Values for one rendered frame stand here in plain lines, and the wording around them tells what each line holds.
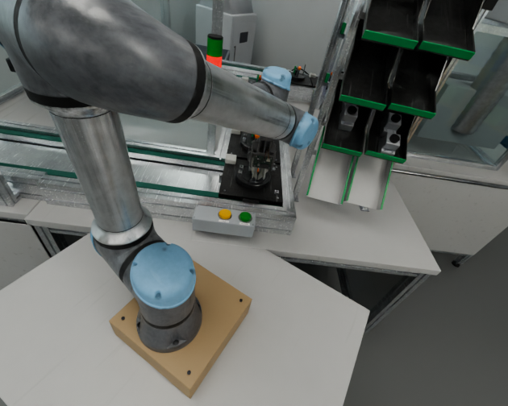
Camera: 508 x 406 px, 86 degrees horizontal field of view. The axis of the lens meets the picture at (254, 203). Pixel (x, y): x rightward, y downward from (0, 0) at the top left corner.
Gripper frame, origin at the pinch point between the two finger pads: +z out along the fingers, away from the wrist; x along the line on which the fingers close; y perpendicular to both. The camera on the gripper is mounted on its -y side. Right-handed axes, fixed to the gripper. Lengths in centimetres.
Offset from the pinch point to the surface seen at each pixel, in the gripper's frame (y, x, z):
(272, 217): 7.3, 7.5, 12.8
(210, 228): 14.7, -13.6, 14.1
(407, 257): 10, 62, 22
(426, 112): -4, 45, -29
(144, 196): 7.5, -37.4, 10.5
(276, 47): -420, 21, 76
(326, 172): -9.1, 26.2, 1.7
